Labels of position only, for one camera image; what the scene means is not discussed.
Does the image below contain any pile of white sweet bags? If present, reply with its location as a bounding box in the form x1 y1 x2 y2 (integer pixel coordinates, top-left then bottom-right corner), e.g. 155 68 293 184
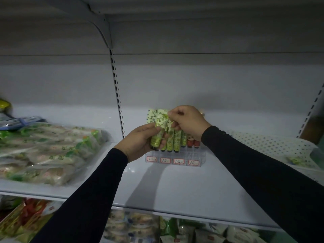
101 210 160 243

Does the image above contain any person's left hand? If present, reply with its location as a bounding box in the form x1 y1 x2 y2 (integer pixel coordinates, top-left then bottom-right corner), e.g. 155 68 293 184
114 123 169 164

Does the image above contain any row of cream tubes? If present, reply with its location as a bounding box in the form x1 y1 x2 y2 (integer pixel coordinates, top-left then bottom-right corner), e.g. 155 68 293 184
145 108 204 129

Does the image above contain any clear acrylic display rack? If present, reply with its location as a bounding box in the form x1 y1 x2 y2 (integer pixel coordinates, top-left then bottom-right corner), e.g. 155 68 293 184
144 146 206 167

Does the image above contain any clear bag of green sweets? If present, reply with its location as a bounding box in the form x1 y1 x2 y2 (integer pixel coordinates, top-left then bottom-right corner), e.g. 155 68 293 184
0 123 107 186

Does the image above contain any white perforated basket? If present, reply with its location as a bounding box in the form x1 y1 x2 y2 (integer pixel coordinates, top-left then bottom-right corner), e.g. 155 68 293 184
226 130 324 186

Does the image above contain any blue white packet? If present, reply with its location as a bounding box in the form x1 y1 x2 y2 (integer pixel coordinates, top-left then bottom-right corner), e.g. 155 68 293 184
0 115 47 131

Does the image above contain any person's right hand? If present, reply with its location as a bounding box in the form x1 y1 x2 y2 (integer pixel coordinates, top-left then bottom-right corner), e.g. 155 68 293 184
168 105 213 142

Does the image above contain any white store shelf unit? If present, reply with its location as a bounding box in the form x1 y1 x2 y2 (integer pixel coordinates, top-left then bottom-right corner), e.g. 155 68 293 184
0 0 324 243

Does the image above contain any person's right forearm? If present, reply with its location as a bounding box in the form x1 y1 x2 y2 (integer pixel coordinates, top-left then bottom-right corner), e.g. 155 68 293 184
201 126 324 243

